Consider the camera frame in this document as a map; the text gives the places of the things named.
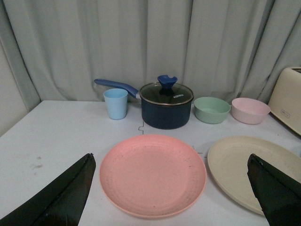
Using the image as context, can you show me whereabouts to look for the dark blue saucepan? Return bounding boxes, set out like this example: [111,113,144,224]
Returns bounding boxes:
[94,79,193,129]

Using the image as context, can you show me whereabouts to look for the light blue cup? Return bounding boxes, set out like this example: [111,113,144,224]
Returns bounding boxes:
[103,89,128,120]

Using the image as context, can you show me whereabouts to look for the pink bowl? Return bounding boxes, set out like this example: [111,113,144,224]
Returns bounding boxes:
[231,97,270,125]

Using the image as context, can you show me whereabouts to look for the pink plate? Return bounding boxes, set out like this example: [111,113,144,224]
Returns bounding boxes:
[99,135,207,219]

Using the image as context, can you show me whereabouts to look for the cream toaster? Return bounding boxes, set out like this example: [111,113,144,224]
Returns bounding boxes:
[269,67,301,134]

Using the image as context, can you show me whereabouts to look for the grey curtain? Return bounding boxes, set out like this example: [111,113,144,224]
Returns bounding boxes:
[0,0,301,138]

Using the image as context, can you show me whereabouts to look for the green bowl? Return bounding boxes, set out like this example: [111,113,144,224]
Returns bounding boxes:
[194,97,231,124]

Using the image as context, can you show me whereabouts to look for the glass pot lid blue knob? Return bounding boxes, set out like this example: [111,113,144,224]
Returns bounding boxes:
[140,75,194,106]

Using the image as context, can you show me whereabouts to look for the cream plate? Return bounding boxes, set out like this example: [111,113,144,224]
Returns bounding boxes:
[207,136,301,215]

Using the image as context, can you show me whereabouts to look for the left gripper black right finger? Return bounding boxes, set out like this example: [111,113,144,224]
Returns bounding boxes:
[247,154,301,226]

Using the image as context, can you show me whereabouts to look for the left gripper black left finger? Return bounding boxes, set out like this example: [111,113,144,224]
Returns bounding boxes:
[0,153,96,226]

